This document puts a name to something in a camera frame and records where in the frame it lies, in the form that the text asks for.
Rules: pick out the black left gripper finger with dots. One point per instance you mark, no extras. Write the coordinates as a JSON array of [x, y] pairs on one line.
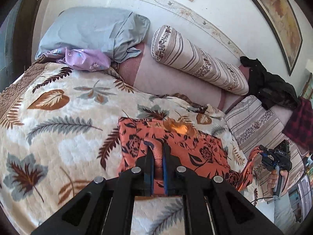
[[263, 150], [103, 206]]

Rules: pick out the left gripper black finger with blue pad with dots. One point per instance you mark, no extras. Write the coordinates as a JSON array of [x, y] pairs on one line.
[[211, 206]]

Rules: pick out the orange black floral garment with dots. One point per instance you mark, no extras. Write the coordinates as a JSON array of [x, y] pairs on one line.
[[196, 150]]

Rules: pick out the person's right hand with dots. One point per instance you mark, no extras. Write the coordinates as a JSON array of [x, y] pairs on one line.
[[273, 179]]

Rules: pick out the striped floral folded quilt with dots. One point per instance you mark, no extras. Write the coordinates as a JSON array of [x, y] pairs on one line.
[[252, 125]]

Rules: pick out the red black plaid cloth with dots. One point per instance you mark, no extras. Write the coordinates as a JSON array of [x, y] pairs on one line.
[[299, 126]]

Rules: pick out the black garment on bed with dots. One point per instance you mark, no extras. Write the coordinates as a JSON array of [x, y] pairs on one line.
[[269, 89]]

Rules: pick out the pink bed sheet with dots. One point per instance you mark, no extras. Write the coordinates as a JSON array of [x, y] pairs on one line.
[[147, 75]]

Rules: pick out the striped floral bolster pillow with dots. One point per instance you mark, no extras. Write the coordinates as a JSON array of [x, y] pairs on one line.
[[170, 48]]

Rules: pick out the purple floral cloth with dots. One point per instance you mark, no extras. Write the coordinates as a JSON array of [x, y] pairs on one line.
[[90, 60]]

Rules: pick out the large framed painting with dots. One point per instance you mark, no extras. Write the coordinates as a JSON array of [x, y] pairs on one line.
[[284, 24]]

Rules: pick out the light blue pillow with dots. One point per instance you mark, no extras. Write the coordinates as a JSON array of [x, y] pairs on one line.
[[115, 32]]

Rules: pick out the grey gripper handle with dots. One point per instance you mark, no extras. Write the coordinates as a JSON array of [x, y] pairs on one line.
[[278, 187]]

